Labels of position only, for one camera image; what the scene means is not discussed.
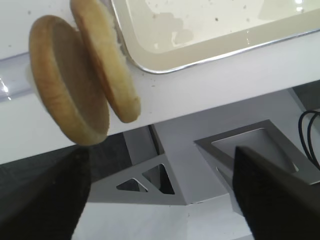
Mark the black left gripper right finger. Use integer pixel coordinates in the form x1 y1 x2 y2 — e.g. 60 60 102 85
232 146 320 240

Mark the pale bottom bun slice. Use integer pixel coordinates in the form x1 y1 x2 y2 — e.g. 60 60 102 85
70 0 141 123

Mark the silver metal tray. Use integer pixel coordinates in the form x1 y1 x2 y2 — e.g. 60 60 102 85
110 0 320 74

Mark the brown bottom bun slice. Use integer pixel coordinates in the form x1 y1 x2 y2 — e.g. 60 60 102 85
28 15 110 146

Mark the black cable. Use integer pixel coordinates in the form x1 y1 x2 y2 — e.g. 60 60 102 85
298 110 320 170

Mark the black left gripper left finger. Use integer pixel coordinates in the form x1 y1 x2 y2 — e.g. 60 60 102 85
0 148 91 240

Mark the grey metal table frame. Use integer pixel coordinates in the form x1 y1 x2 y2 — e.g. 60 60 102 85
89 90 320 206

